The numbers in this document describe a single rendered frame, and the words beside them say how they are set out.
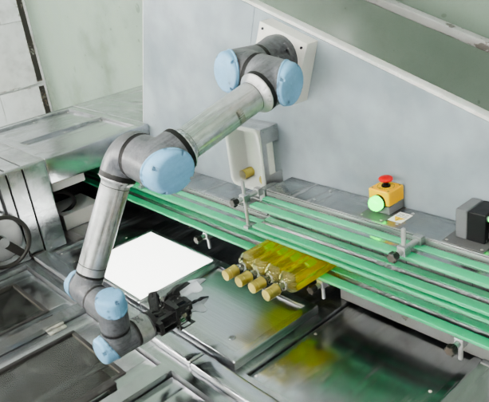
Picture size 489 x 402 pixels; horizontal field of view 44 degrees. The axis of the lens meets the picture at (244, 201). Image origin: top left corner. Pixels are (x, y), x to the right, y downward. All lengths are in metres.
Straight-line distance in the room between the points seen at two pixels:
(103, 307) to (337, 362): 0.64
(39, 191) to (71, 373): 0.87
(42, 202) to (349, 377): 1.42
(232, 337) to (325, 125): 0.69
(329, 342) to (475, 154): 0.65
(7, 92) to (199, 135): 4.00
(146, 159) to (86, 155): 1.17
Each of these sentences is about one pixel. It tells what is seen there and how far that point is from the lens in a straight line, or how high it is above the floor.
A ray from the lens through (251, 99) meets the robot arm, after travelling 1.57.
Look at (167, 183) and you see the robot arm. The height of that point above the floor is 1.39.
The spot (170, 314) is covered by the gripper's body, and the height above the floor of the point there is 1.40.
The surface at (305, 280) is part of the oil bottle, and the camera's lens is 1.77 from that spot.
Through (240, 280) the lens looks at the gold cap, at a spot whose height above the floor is 1.16.
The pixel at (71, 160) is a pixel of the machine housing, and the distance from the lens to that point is 2.54.
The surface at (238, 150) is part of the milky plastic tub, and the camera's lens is 2.15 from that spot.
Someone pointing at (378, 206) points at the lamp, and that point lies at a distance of 1.72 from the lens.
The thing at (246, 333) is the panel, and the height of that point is 1.21.
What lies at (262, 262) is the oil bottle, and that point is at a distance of 1.81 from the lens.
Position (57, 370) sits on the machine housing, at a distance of 1.93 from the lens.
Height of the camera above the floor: 2.09
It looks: 35 degrees down
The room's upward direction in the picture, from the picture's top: 116 degrees counter-clockwise
